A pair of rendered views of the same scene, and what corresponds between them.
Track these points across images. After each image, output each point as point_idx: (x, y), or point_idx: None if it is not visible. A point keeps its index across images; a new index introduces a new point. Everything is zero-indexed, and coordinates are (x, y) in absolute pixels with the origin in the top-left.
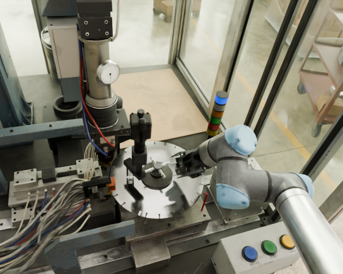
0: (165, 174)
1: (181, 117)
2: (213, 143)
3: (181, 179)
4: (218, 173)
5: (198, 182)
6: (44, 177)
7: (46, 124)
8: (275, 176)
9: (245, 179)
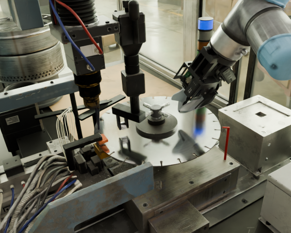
0: (166, 119)
1: (156, 95)
2: (230, 17)
3: (188, 121)
4: (255, 36)
5: (211, 120)
6: (7, 167)
7: (0, 93)
8: None
9: None
